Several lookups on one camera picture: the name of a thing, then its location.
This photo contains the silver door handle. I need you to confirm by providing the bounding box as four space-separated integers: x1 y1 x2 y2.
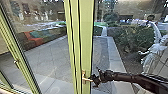
81 69 94 85

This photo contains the green framed glass door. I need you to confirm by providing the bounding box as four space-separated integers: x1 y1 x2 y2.
79 0 168 94

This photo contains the green outdoor shrub bed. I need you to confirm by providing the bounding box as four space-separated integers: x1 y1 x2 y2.
107 12 158 58

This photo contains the colourful outdoor seating block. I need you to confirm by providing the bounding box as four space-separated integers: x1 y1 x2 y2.
18 26 68 52

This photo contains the green framed glass wall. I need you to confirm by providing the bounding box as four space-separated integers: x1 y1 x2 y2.
0 0 82 94

